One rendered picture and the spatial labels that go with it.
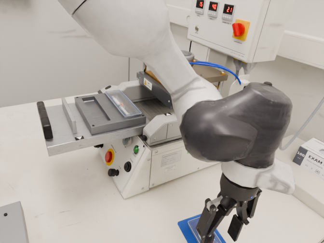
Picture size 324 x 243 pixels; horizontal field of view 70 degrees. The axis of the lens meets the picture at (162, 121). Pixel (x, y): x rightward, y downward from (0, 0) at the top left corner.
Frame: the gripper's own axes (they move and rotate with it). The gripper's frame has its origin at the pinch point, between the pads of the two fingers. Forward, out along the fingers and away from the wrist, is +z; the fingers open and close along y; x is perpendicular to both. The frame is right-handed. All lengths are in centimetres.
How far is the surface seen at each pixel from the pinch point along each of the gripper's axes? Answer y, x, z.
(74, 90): 17, -191, 43
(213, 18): -21, -48, -43
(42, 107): 36, -42, -19
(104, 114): 19.1, -38.4, -16.1
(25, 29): 47, -186, -13
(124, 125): 15.1, -31.5, -15.4
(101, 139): 21.9, -29.8, -13.3
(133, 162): 13.0, -28.4, -3.4
